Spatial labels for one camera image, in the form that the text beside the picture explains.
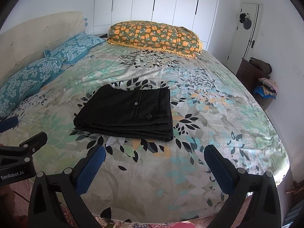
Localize black pants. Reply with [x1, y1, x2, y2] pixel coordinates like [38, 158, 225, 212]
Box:
[73, 84, 174, 142]

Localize teal patterned pillow near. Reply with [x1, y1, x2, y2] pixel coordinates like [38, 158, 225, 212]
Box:
[1, 57, 62, 120]

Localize teal patterned pillow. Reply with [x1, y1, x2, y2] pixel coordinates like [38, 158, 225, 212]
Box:
[44, 32, 106, 65]
[1, 57, 62, 120]

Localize cream upholstered headboard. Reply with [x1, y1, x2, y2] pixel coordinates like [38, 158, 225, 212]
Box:
[1, 11, 85, 85]

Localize teal patterned pillow far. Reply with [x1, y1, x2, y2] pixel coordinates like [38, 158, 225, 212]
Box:
[44, 32, 106, 65]

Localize floral bed sheet mattress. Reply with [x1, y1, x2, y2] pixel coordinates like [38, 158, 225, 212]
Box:
[1, 44, 290, 223]

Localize dark brown wooden cabinet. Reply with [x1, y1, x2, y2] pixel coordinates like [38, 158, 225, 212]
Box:
[236, 59, 270, 94]

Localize brown bag on cabinet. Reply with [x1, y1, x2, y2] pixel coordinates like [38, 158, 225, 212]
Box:
[249, 57, 272, 75]

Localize white room door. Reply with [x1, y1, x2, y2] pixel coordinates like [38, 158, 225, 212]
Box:
[226, 3, 263, 74]

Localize orange floral folded quilt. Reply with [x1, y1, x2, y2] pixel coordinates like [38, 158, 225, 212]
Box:
[107, 21, 203, 58]

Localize black hat on door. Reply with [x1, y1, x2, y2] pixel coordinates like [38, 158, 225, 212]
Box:
[239, 13, 252, 30]

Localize white wardrobe with doors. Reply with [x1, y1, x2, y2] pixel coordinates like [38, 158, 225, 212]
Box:
[93, 0, 218, 49]

